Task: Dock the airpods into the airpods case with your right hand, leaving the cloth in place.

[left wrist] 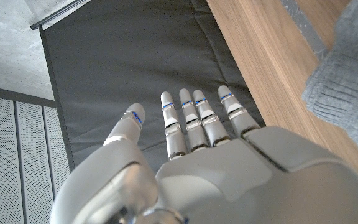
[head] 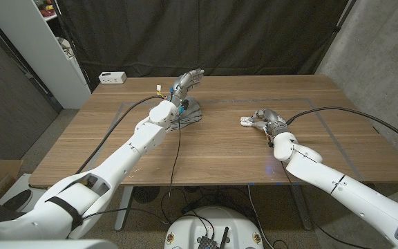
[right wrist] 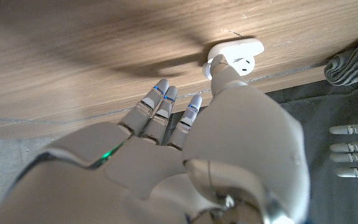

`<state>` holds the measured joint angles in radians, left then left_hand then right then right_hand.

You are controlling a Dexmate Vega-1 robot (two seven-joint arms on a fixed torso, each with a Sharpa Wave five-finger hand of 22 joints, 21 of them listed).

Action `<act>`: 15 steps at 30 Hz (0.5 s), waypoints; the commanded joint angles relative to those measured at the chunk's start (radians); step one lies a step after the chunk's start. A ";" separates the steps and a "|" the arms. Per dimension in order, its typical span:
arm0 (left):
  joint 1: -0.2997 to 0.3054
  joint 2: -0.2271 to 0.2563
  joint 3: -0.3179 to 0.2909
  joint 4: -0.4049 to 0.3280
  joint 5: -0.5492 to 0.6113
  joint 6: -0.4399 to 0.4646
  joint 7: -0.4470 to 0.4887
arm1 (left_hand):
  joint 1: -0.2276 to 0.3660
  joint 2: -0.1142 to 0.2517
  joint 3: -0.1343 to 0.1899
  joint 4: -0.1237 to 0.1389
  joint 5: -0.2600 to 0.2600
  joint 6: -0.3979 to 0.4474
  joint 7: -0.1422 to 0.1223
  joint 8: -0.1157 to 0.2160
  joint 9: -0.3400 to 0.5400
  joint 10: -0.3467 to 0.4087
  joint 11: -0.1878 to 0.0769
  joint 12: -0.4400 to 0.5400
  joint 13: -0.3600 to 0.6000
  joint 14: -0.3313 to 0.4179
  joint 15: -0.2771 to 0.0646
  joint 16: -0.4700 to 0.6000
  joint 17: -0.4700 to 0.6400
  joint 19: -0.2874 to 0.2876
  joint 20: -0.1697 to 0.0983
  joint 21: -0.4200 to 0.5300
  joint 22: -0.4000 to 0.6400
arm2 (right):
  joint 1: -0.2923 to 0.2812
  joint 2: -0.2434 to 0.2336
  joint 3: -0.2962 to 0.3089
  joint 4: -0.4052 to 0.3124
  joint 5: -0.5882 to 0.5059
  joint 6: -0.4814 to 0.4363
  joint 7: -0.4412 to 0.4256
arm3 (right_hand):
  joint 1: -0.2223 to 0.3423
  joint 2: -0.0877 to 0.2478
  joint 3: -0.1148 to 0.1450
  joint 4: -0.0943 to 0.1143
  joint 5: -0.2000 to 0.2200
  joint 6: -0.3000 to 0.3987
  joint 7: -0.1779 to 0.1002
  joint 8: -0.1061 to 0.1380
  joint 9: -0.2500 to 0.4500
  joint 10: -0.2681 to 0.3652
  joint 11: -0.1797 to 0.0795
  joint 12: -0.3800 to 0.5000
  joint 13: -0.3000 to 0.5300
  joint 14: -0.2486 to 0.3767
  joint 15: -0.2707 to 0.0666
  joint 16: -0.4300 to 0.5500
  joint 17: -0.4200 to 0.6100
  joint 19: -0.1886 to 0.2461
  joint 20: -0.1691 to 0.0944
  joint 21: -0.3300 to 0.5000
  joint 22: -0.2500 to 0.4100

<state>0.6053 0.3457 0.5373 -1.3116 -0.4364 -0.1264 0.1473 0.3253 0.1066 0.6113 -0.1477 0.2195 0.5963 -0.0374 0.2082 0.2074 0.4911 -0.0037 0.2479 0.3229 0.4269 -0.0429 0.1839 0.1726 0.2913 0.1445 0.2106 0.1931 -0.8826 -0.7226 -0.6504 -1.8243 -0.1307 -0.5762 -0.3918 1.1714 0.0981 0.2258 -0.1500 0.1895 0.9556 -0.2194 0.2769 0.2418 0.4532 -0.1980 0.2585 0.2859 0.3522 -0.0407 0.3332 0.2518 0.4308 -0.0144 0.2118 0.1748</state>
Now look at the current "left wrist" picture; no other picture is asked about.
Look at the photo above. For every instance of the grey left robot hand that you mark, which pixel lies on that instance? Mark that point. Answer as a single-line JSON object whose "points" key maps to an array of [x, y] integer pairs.
{"points": [[228, 180]]}

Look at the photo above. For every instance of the black backdrop curtain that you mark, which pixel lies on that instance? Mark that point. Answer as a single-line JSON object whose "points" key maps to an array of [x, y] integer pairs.
{"points": [[135, 53]]}

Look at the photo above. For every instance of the grey folded cloth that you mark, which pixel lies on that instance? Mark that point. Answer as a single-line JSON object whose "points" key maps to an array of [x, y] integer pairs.
{"points": [[350, 84]]}

